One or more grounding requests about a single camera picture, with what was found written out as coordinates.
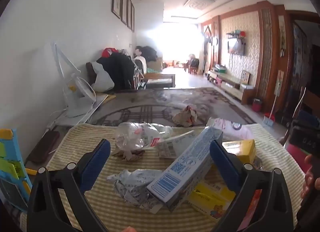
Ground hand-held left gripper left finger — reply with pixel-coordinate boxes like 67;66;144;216
27;139;111;232

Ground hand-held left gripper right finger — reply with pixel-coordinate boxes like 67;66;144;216
209;140;293;232

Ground yellow box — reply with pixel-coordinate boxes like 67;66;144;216
222;139;257;165

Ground yellow box bear print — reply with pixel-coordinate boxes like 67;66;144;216
187;182;237;222

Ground long blue white box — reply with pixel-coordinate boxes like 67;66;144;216
147;126;223;204

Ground pink white package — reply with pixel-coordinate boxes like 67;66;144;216
206;117;253;141

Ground grey white paper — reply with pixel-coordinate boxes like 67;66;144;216
107;169;165;214

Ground crushed clear plastic bottle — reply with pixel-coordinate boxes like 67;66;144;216
114;122;174;151

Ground white carton red label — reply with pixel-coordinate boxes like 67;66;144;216
150;130;195;159

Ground brown paper ball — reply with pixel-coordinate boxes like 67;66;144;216
172;105;198;127

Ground person's right hand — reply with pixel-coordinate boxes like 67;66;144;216
301;154;320;199

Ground yellow white striped mat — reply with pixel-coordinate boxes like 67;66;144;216
20;122;307;232

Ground red dustpan with broom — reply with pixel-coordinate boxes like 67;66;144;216
264;94;278;125

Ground small red waste bin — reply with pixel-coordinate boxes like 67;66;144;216
251;98;263;112

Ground yellow flat board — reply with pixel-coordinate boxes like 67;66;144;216
94;93;117;107

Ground white standing fan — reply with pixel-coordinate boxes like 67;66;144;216
51;42;97;118

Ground grey patterned rug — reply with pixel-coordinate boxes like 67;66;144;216
91;87;258;127

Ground low wooden television cabinet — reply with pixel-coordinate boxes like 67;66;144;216
207;68;255;105

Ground colourful printed door curtain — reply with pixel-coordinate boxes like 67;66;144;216
292;24;308;90

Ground colourful toy board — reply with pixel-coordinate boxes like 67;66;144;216
0;128;33;212

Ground white plastic bag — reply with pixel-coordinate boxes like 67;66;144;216
90;61;115;91

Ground metal folding rack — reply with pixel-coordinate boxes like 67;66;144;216
132;62;148;90

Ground black clothes heap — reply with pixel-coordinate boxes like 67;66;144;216
96;52;135;90

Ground wooden dining chairs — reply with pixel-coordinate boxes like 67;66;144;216
184;56;199;75

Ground wooden bench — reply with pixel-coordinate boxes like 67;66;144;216
144;72;175;89

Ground white plastic chair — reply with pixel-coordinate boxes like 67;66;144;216
135;56;147;72

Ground cardboard box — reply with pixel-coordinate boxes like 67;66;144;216
147;58;163;71

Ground black bag pile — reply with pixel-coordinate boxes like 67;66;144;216
136;46;157;62

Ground square ceiling lamp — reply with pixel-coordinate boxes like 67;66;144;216
184;0;215;10

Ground wall television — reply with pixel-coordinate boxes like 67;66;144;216
227;38;245;56

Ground wall shelf with ornaments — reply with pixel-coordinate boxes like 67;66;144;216
226;30;247;40

